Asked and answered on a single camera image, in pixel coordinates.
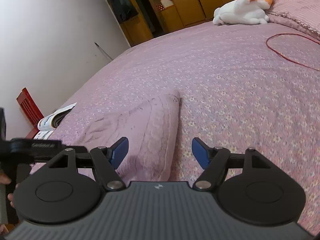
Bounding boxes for red wooden chair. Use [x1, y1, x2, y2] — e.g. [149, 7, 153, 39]
[16, 88, 44, 139]

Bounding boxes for white orange plush toy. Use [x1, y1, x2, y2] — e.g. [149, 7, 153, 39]
[213, 0, 273, 25]

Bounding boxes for red cable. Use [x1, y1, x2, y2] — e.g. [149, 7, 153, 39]
[266, 32, 320, 72]

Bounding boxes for dark hanging jacket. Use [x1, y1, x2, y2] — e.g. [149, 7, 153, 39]
[107, 0, 138, 24]

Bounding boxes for yellow wooden wardrobe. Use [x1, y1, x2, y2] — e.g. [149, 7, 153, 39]
[107, 0, 232, 46]

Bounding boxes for open magazine lower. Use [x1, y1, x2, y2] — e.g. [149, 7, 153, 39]
[34, 130, 54, 140]

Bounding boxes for thin grey stick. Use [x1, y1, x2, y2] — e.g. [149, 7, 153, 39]
[94, 42, 113, 61]

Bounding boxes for open magazine upper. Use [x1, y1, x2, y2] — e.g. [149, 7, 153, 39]
[37, 103, 77, 131]

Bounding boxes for pink floral bedspread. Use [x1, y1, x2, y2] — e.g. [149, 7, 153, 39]
[62, 23, 319, 234]

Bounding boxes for person's left hand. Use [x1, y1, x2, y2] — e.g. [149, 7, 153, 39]
[0, 172, 15, 235]

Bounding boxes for open magazine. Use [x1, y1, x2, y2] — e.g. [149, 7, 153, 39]
[37, 103, 77, 131]
[34, 130, 54, 140]

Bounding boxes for pink ruffled pillow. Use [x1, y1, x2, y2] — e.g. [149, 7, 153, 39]
[266, 0, 320, 40]

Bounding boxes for lilac knit cardigan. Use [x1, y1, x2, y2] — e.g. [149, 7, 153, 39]
[49, 89, 181, 183]

